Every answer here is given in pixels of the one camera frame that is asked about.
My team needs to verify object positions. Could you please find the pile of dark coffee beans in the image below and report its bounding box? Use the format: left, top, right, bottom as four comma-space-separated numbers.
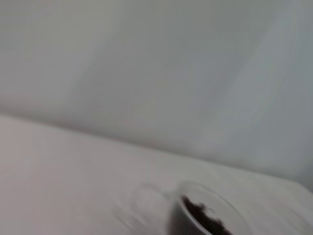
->
180, 194, 233, 235

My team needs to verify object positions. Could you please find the double-walled clear glass cup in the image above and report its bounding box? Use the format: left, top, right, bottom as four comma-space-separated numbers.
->
168, 180, 249, 235

